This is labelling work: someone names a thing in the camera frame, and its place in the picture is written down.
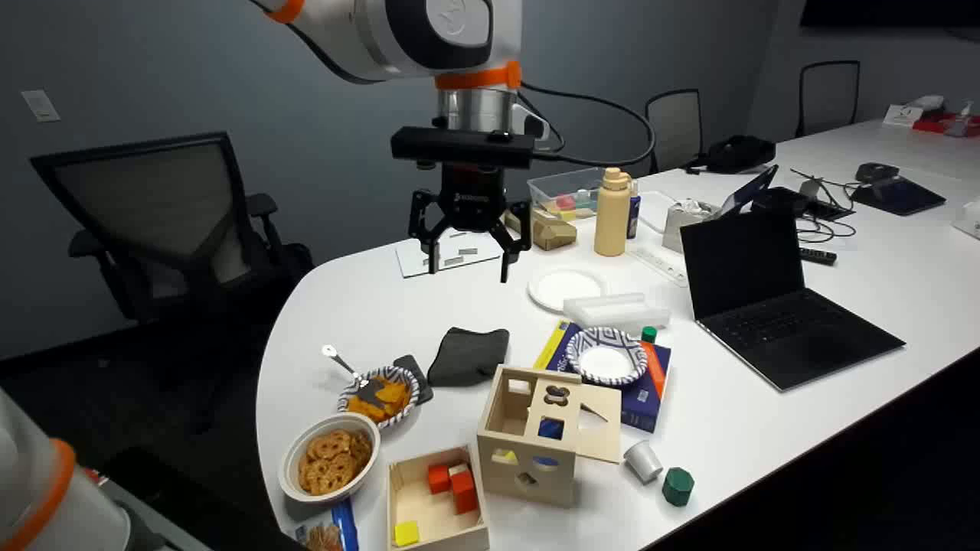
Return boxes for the black desk cables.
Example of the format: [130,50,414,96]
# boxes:
[789,166,862,245]

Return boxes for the clear plastic container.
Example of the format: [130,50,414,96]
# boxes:
[527,166,607,255]

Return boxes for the patterned small bowl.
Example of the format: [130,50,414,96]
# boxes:
[341,364,424,433]

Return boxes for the white round plate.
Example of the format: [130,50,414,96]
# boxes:
[527,266,607,316]

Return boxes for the black remote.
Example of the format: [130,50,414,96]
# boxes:
[797,243,838,269]

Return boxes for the dark grey folded cloth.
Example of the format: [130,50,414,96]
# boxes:
[424,325,513,388]

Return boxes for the black wall screen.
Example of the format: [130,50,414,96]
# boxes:
[799,0,980,30]

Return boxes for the wooden open tray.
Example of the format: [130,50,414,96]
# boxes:
[384,445,492,551]

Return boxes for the metal spoon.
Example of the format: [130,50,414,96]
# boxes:
[319,343,370,387]

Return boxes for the blue artificial intelligence book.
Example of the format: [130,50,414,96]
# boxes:
[533,318,675,435]

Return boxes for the white wall light switch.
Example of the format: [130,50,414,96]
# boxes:
[20,86,60,127]

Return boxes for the black bag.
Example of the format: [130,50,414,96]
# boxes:
[703,132,779,178]

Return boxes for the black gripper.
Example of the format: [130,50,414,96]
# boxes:
[409,163,537,286]

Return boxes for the blue striped paper plate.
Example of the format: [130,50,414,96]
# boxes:
[564,325,648,388]

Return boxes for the orange food pieces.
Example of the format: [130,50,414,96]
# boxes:
[346,378,414,421]

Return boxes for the tan plastic bottle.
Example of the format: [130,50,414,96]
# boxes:
[590,166,638,261]

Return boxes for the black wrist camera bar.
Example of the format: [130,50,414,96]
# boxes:
[389,123,537,170]

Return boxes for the wooden sliding box lid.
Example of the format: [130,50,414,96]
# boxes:
[530,370,624,467]

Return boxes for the small white cup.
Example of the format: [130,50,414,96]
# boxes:
[622,439,669,488]

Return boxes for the white foam block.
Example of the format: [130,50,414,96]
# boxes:
[562,292,655,331]

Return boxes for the black open laptop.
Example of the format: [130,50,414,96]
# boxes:
[681,207,909,394]

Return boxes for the black mesh office chair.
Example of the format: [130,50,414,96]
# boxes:
[29,129,315,331]

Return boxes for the grey mesh conference chair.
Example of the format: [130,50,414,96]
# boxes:
[792,58,864,142]
[643,86,709,178]

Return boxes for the black mouse pad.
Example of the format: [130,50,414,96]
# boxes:
[852,178,948,219]

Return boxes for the black computer mouse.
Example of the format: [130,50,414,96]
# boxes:
[854,160,902,187]

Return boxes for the white bowl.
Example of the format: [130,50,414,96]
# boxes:
[276,411,384,505]

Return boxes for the white adapter box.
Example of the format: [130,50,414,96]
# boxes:
[662,200,718,255]

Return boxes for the blue snack bag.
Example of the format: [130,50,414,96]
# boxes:
[293,495,363,551]

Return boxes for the wooden shape sorter box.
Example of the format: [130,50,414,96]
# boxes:
[476,364,624,511]

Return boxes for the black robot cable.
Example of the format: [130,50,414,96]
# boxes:
[516,82,660,170]

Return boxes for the black tablet on stand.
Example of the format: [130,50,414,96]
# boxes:
[713,163,784,223]

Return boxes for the white small box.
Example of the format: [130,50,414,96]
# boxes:
[882,92,948,132]

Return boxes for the green cylinder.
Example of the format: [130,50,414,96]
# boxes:
[660,464,698,511]

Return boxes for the pretzels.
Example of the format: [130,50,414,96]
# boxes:
[297,424,375,499]

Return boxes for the red flat item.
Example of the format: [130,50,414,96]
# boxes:
[913,108,980,142]

